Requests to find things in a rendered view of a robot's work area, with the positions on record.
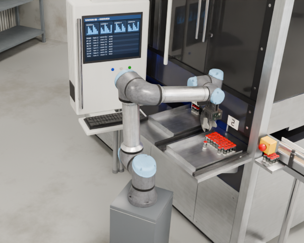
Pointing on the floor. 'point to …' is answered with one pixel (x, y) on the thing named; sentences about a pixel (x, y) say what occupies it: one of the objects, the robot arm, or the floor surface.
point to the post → (262, 114)
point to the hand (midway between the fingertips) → (206, 128)
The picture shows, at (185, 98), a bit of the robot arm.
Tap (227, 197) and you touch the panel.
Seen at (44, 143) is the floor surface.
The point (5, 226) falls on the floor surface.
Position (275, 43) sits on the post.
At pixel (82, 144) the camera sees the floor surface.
